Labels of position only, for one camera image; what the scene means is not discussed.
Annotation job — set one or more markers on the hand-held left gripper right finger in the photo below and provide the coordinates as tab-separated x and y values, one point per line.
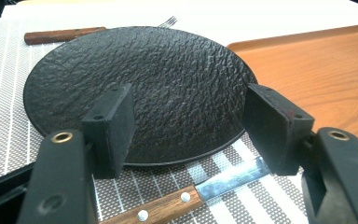
273	130

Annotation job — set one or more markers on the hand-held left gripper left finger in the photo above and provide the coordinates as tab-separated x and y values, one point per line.
112	133

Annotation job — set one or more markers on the wooden serving tray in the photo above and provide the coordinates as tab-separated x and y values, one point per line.
307	68

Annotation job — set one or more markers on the black textured round plate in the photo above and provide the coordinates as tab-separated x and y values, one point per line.
174	77

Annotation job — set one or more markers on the grey white striped placemat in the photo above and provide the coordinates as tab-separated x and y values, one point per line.
6	124

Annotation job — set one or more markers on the white board sheet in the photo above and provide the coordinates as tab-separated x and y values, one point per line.
245	18

